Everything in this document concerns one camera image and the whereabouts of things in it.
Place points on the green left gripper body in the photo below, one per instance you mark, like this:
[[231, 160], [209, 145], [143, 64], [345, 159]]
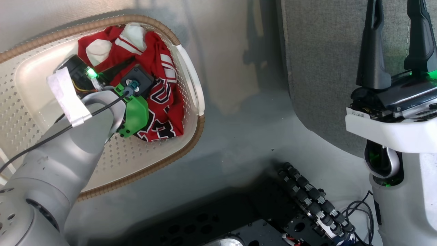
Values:
[[136, 112]]

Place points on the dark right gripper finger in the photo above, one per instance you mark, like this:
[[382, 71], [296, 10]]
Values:
[[421, 37], [374, 48]]

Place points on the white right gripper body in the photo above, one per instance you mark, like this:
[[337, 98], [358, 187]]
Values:
[[392, 116]]

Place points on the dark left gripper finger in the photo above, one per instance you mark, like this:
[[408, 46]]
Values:
[[119, 67]]

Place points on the red and white jersey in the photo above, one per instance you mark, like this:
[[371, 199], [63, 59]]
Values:
[[160, 78]]

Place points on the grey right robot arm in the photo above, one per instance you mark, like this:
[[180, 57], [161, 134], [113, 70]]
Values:
[[406, 198]]

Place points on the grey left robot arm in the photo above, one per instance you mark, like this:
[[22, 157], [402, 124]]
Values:
[[54, 171]]

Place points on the grey fabric sofa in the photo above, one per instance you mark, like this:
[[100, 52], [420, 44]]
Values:
[[324, 78]]

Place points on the white perforated laundry basket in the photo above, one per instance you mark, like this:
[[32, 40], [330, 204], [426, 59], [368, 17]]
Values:
[[143, 160]]

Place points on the white tape label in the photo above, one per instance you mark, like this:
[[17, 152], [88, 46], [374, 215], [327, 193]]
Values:
[[68, 97]]

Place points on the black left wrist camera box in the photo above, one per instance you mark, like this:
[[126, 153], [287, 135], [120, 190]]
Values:
[[138, 80]]

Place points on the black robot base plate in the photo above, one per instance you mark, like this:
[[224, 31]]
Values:
[[218, 218]]

